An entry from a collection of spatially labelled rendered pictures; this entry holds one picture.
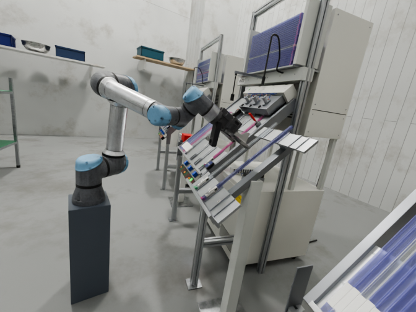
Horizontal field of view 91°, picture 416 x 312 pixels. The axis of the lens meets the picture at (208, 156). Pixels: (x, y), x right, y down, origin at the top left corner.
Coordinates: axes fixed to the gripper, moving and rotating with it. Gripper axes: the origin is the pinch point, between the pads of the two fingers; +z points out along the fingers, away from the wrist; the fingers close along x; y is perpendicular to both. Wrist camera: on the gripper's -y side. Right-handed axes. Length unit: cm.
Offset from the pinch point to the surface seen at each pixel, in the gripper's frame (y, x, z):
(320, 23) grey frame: 78, 13, -1
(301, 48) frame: 64, 15, 1
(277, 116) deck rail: 29.6, 17.0, 16.8
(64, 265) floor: -125, 45, -21
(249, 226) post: -27.0, -13.7, 22.0
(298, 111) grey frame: 38.7, 13.0, 23.0
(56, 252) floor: -129, 59, -28
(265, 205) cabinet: -16, 17, 53
